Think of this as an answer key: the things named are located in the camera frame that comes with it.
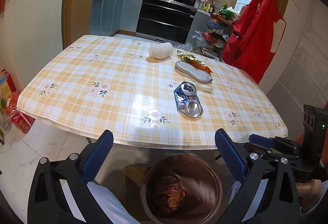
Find cream two-door refrigerator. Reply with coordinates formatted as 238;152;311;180
5;0;67;96

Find black wire storage rack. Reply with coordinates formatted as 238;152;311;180
198;7;240;60

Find crushed blue drink can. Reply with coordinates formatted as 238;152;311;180
173;81;204;118

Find row of condiment bottles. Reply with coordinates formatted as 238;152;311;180
198;0;217;13

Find clear plastic wrapper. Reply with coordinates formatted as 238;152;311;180
191;81;214;94

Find plastic bags heap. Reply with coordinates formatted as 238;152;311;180
177;31;205;51

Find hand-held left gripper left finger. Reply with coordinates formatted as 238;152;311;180
28;130;114;224

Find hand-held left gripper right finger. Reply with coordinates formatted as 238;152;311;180
215;128;300;224

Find grey lower kitchen cabinets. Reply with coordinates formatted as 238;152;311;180
92;0;142;36

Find brown round waste bin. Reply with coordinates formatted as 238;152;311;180
140;155;223;223

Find red hanging apron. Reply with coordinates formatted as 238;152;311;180
221;0;285;85

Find orange snack wrapper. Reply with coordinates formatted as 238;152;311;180
192;59;214;73

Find yellow checked floral tablecloth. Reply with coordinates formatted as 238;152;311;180
17;34;289;150

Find black built-in oven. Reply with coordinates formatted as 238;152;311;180
136;0;196;44

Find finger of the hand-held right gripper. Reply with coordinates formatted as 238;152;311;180
243;143;303;163
249;134;303;153

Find brown cardboard box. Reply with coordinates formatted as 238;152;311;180
122;165;154;190

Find person's right hand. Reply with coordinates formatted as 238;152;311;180
296;178;328;213

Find white foam fruit net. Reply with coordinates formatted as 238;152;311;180
149;43;173;60

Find person's light striped clothing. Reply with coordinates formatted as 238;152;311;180
87;182;140;224

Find colourful bags pile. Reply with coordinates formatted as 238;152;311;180
0;69;35;135

